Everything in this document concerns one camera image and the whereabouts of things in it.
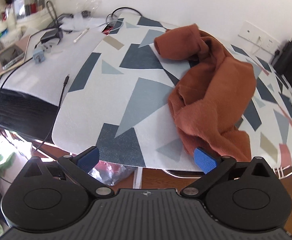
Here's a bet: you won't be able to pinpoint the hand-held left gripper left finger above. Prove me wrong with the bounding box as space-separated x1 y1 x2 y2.
23 146 112 199

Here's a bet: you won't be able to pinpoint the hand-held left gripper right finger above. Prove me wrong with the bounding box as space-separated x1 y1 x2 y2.
180 147 279 198

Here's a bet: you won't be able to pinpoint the brown knit garment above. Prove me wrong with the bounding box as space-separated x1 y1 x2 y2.
154 24 258 162

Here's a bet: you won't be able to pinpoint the dark translucent plastic bag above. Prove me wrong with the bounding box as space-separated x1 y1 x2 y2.
88 161 136 187

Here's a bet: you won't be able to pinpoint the black desk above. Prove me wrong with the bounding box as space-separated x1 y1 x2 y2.
0 84 61 145

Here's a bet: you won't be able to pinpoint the geometric patterned table mat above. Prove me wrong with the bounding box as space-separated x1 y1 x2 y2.
51 15 292 173

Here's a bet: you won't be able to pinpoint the white desk pad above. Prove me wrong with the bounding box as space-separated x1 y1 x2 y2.
0 17 104 100

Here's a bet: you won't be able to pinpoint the small grey-blue adapter cube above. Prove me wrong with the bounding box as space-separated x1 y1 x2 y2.
33 49 46 65

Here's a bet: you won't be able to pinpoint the white pen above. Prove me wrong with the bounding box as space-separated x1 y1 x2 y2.
73 27 90 43

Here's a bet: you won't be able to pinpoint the smartphone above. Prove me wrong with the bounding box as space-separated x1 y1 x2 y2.
0 44 26 71

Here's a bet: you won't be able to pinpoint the black charger adapter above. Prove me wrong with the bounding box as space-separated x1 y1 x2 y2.
39 27 64 45

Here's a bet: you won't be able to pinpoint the black water bottle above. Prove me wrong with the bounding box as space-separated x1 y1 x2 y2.
272 37 292 75

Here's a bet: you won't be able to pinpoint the white papers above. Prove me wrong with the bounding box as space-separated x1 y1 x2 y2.
58 12 106 34

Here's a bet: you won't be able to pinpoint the clear bag with black plug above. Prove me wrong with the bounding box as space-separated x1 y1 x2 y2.
74 0 102 19

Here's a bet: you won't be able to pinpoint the clear cosmetics organiser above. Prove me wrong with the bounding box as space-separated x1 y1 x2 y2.
12 0 52 20

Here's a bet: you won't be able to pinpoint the thin black usb cable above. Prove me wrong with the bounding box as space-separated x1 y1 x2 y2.
32 74 71 153

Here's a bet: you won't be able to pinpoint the white wire rack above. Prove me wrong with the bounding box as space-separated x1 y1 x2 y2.
274 162 292 180

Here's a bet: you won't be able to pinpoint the white charging cable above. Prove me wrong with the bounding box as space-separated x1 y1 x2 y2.
251 36 263 55

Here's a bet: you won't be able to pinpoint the white wall socket panel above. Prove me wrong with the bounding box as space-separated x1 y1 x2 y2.
238 21 281 55

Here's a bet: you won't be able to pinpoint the thick black cable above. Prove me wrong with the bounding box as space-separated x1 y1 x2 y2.
106 6 142 23

